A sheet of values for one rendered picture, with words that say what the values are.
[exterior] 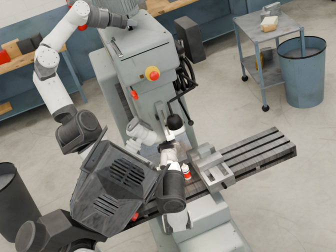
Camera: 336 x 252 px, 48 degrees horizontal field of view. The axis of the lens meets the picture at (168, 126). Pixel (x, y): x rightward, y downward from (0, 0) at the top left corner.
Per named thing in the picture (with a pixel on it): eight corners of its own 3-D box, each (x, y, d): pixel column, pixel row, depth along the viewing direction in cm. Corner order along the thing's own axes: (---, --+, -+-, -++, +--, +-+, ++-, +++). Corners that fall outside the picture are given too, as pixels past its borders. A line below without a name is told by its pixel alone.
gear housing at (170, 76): (179, 80, 173) (173, 60, 168) (129, 99, 171) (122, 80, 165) (159, 56, 201) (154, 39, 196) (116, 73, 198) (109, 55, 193)
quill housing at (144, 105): (189, 132, 193) (173, 78, 176) (151, 148, 191) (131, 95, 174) (177, 116, 209) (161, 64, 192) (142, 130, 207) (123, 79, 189)
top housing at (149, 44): (182, 67, 160) (172, 31, 151) (124, 90, 157) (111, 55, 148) (153, 36, 199) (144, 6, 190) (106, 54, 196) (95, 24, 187)
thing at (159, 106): (175, 138, 188) (163, 103, 176) (167, 141, 187) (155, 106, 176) (172, 134, 191) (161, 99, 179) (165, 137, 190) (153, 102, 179)
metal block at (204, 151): (212, 158, 215) (210, 150, 211) (202, 162, 214) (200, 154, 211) (208, 153, 219) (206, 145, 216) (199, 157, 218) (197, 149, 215)
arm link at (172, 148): (178, 137, 198) (178, 151, 188) (182, 151, 203) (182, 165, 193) (155, 141, 200) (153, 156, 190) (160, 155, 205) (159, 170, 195)
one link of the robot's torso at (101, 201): (130, 262, 129) (184, 172, 130) (40, 215, 123) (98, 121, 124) (124, 231, 159) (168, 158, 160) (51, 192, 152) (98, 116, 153)
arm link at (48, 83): (22, 69, 146) (49, 119, 145) (23, 54, 135) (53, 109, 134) (49, 59, 151) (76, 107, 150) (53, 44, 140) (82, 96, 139)
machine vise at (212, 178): (236, 183, 205) (233, 168, 199) (211, 195, 203) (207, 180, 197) (210, 150, 234) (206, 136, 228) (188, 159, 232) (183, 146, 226)
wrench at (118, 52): (126, 55, 144) (125, 53, 144) (116, 59, 144) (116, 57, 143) (114, 38, 164) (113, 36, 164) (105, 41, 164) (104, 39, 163)
